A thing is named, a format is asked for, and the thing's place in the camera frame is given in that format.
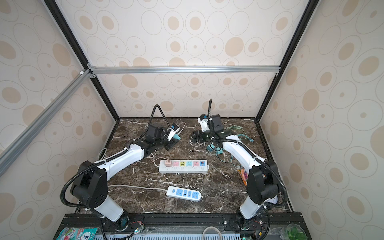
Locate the teal charger plug front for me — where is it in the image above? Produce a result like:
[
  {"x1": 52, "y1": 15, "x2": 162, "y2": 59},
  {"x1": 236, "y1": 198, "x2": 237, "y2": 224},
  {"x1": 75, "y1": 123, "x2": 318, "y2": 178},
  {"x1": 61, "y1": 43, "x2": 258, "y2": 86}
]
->
[{"x1": 173, "y1": 134, "x2": 181, "y2": 140}]

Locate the teal charger plug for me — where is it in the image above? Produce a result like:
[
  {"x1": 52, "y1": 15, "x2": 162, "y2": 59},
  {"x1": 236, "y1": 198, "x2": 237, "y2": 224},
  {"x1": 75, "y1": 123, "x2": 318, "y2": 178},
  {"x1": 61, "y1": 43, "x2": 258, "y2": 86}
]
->
[
  {"x1": 173, "y1": 134, "x2": 181, "y2": 140},
  {"x1": 207, "y1": 144, "x2": 215, "y2": 152},
  {"x1": 215, "y1": 147, "x2": 223, "y2": 155}
]

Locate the green usb cable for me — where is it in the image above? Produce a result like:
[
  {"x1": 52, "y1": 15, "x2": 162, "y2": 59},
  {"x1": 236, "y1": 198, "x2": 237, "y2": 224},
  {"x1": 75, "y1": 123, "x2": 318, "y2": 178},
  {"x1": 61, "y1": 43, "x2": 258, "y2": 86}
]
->
[{"x1": 224, "y1": 125, "x2": 244, "y2": 136}]

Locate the lilac usb cable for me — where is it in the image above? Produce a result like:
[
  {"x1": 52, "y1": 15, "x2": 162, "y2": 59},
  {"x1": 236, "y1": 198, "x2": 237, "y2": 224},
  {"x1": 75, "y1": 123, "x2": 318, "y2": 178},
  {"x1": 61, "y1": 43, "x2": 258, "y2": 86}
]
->
[{"x1": 173, "y1": 121, "x2": 187, "y2": 136}]

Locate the pink usb cable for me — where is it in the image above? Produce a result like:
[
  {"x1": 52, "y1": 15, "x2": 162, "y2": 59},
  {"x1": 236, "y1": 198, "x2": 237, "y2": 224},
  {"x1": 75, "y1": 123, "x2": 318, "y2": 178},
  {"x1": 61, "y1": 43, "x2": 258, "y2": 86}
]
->
[{"x1": 131, "y1": 152, "x2": 166, "y2": 168}]

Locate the teal usb cable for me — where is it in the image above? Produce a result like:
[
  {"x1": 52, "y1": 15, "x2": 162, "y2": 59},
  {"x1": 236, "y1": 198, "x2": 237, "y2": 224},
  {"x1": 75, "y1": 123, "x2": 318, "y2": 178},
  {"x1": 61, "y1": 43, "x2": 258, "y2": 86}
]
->
[{"x1": 221, "y1": 133, "x2": 255, "y2": 169}]

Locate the long white colourful power strip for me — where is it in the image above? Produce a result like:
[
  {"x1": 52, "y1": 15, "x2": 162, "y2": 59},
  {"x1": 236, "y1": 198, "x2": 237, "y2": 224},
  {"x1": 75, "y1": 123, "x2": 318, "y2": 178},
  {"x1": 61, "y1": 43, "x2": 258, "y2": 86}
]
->
[{"x1": 159, "y1": 160, "x2": 209, "y2": 174}]

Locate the short white blue power strip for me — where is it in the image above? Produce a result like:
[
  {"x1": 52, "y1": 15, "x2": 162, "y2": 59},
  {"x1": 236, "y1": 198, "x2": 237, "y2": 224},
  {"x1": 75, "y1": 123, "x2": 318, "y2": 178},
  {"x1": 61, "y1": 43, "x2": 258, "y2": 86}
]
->
[{"x1": 167, "y1": 186, "x2": 203, "y2": 202}]

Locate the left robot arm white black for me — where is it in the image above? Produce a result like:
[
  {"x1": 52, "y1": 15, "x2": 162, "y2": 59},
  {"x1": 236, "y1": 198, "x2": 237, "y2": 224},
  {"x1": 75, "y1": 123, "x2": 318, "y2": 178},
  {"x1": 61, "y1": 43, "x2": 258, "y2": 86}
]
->
[{"x1": 60, "y1": 120, "x2": 180, "y2": 231}]

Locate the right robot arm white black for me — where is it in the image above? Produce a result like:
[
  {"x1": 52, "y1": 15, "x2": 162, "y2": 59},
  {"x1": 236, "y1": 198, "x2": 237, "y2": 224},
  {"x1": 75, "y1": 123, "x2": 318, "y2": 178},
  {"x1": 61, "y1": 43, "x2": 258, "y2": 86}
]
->
[{"x1": 190, "y1": 99, "x2": 288, "y2": 220}]

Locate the colourful candy bag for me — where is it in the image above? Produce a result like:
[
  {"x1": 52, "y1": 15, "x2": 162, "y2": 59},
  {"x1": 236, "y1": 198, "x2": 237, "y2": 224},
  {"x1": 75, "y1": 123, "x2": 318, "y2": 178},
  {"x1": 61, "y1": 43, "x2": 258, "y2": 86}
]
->
[{"x1": 238, "y1": 169, "x2": 248, "y2": 187}]

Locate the clear cup with green leaves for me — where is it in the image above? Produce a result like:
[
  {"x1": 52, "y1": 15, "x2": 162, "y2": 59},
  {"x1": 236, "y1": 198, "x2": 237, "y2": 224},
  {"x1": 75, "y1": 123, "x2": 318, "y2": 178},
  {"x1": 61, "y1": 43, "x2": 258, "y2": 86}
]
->
[{"x1": 280, "y1": 224, "x2": 309, "y2": 240}]

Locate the green snack packet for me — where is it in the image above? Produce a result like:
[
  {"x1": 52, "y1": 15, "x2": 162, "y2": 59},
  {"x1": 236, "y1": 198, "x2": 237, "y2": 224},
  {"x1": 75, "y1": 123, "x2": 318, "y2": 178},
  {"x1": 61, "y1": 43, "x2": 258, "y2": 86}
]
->
[{"x1": 56, "y1": 228, "x2": 98, "y2": 240}]

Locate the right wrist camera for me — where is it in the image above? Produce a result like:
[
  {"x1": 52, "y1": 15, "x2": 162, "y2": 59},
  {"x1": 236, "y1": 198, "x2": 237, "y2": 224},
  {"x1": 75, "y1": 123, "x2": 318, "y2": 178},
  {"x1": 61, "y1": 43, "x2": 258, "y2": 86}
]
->
[{"x1": 198, "y1": 115, "x2": 210, "y2": 132}]

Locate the white power strip cord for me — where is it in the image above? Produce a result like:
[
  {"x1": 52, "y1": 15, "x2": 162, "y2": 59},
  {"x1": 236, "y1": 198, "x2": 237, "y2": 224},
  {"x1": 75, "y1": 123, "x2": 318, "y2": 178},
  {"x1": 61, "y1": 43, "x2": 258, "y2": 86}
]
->
[{"x1": 97, "y1": 148, "x2": 169, "y2": 193}]

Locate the horizontal aluminium rail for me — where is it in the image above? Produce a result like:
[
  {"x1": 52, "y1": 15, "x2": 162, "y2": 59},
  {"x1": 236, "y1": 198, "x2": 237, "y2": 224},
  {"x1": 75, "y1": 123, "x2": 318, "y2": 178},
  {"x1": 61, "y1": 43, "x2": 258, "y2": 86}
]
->
[{"x1": 90, "y1": 66, "x2": 281, "y2": 74}]

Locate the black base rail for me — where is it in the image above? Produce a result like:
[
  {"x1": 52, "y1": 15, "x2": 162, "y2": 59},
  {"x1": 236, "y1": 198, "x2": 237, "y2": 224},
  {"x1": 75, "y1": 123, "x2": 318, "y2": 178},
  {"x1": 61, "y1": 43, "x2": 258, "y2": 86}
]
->
[{"x1": 54, "y1": 212, "x2": 312, "y2": 240}]

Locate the diagonal aluminium rail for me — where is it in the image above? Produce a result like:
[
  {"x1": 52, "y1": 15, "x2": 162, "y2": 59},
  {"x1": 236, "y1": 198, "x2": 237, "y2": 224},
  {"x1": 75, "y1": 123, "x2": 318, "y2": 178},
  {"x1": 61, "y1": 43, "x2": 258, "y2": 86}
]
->
[{"x1": 1, "y1": 70, "x2": 91, "y2": 175}]

